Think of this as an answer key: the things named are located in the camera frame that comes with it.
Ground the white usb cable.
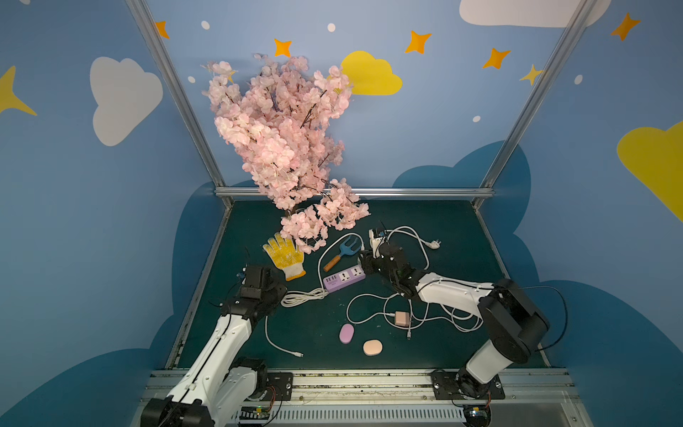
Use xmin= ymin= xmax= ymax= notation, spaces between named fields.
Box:
xmin=264 ymin=286 xmax=330 ymax=359

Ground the purple earbud case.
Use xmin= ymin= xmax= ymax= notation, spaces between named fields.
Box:
xmin=339 ymin=323 xmax=355 ymax=344

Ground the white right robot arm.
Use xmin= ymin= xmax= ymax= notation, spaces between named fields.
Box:
xmin=359 ymin=242 xmax=550 ymax=398

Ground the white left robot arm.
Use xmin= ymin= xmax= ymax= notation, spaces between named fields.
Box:
xmin=140 ymin=265 xmax=287 ymax=426

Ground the yellow white work glove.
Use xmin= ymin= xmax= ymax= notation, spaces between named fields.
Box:
xmin=263 ymin=233 xmax=306 ymax=281

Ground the purple power strip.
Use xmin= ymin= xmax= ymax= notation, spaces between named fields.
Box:
xmin=323 ymin=265 xmax=366 ymax=293

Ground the blue garden hand fork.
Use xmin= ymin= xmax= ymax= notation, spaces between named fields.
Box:
xmin=323 ymin=236 xmax=363 ymax=272

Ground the pink earbud case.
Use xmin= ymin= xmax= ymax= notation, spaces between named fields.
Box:
xmin=363 ymin=339 xmax=383 ymax=357

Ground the pink cherry blossom tree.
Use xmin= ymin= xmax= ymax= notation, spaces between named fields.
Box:
xmin=205 ymin=57 xmax=369 ymax=254

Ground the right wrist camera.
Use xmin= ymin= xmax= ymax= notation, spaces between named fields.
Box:
xmin=368 ymin=229 xmax=386 ymax=258

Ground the white power strip cord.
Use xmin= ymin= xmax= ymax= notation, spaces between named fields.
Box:
xmin=317 ymin=225 xmax=486 ymax=334

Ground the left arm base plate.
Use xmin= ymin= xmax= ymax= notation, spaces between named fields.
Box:
xmin=254 ymin=372 xmax=293 ymax=401

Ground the aluminium frame back rail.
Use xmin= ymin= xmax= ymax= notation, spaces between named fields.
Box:
xmin=215 ymin=186 xmax=496 ymax=200

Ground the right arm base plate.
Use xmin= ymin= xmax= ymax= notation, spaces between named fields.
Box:
xmin=429 ymin=368 xmax=505 ymax=400

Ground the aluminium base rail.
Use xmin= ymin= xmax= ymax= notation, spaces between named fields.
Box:
xmin=227 ymin=368 xmax=592 ymax=426

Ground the aluminium frame post left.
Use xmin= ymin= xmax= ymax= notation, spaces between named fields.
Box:
xmin=126 ymin=0 xmax=225 ymax=190

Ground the aluminium frame post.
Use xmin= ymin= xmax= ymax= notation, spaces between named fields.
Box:
xmin=472 ymin=0 xmax=598 ymax=212
xmin=126 ymin=0 xmax=225 ymax=190

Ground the aluminium frame post right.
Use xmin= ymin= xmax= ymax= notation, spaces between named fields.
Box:
xmin=472 ymin=0 xmax=598 ymax=212

